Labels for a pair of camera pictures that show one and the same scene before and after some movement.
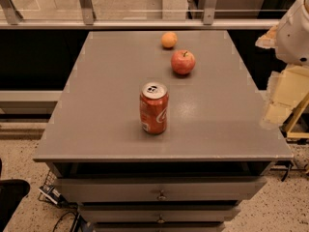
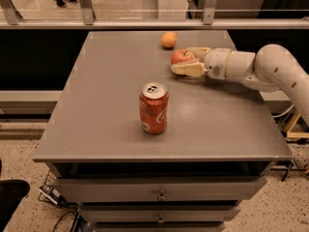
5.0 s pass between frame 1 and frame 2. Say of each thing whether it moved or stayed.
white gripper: moved
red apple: stayed
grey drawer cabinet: stayed
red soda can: stayed
